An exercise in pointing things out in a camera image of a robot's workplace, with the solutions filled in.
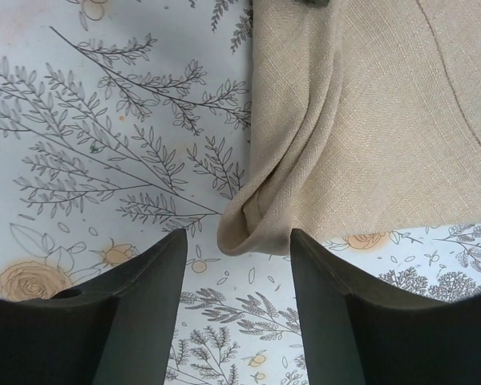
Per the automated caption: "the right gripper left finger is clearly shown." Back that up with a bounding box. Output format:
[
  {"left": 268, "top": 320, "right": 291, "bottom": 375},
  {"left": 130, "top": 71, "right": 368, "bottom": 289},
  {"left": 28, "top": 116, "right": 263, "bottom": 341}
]
[{"left": 0, "top": 229, "right": 188, "bottom": 385}]

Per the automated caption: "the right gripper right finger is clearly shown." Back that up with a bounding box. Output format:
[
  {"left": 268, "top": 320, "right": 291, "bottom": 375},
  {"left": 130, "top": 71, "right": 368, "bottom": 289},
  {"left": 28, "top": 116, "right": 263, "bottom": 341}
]
[{"left": 290, "top": 229, "right": 481, "bottom": 384}]

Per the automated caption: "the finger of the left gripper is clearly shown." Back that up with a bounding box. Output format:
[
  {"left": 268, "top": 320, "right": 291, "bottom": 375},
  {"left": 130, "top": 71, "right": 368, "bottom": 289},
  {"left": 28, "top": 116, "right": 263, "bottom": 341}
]
[{"left": 300, "top": 0, "right": 329, "bottom": 7}]

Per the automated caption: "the beige cloth napkin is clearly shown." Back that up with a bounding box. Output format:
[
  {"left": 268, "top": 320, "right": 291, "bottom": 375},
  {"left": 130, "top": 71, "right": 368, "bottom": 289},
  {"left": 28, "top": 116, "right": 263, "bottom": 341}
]
[{"left": 217, "top": 1, "right": 481, "bottom": 256}]

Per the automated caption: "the floral tablecloth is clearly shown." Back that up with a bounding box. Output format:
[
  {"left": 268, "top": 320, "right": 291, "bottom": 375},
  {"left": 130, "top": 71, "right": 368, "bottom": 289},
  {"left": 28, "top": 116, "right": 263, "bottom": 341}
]
[{"left": 0, "top": 1, "right": 481, "bottom": 384}]

